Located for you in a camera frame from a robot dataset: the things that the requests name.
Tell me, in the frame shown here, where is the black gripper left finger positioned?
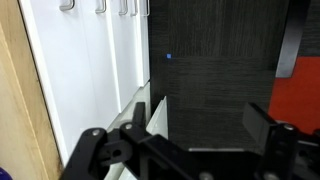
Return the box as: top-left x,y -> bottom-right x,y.
59,102 -> 186,180

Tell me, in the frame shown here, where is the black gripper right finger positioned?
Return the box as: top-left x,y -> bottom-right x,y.
242,103 -> 320,180

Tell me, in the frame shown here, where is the white top drawer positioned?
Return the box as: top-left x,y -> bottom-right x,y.
19,0 -> 106,163

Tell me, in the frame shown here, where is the white drawer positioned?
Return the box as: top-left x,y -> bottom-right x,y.
108,0 -> 138,111
19,0 -> 106,163
81,0 -> 118,116

